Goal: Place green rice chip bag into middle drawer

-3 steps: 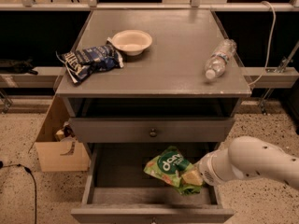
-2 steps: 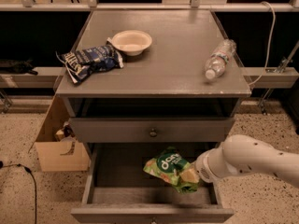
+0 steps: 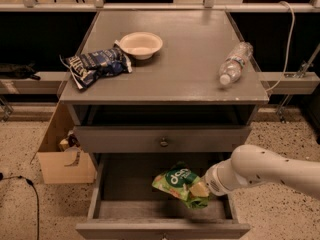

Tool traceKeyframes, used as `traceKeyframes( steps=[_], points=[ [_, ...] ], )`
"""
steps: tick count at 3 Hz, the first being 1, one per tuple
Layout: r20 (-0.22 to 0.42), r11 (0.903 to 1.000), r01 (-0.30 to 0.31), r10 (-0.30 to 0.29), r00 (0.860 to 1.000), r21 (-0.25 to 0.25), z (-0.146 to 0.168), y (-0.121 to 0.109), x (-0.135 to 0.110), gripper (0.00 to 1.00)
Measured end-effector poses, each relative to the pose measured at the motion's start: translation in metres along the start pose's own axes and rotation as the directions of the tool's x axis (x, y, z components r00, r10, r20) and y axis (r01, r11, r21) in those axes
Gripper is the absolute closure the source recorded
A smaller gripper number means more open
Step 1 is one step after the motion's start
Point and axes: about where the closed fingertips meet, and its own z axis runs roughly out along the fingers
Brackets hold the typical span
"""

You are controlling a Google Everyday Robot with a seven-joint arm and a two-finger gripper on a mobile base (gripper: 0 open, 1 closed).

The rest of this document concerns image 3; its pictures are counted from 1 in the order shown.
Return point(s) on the green rice chip bag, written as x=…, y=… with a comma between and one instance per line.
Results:
x=177, y=182

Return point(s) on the grey upper drawer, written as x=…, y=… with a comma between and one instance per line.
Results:
x=160, y=139

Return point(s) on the white paper bowl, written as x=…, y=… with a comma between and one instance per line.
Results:
x=141, y=45

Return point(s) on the blue chip bag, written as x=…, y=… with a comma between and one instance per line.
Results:
x=87, y=68

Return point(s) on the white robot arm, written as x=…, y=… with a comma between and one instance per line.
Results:
x=250, y=165

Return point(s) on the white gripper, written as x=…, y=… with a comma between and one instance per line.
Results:
x=214, y=182

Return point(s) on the grey open middle drawer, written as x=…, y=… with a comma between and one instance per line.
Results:
x=125, y=206

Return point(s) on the clear plastic water bottle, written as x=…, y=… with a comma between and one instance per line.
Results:
x=231, y=69

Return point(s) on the grey drawer cabinet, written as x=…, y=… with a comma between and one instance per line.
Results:
x=179, y=85

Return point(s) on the cardboard box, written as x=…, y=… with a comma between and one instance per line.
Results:
x=60, y=163

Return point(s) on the black object on ledge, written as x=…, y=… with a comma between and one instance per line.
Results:
x=18, y=71

